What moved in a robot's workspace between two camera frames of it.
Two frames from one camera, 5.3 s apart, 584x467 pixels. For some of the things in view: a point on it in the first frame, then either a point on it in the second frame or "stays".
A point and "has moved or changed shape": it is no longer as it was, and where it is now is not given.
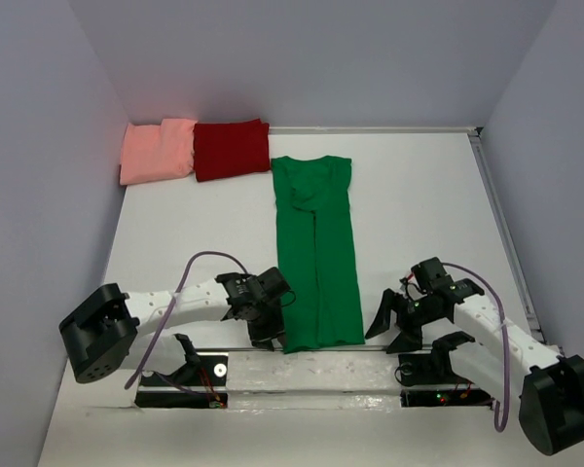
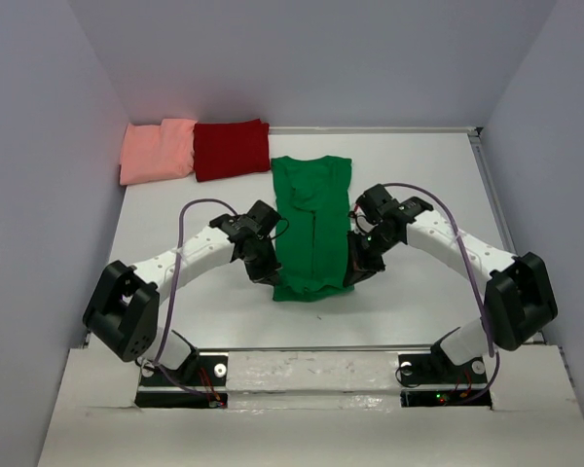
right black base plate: (427, 380) stays
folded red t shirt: (223, 150) stays
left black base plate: (202, 384) stays
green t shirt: (317, 255) has moved or changed shape
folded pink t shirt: (155, 153) stays
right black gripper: (408, 340) -> (358, 265)
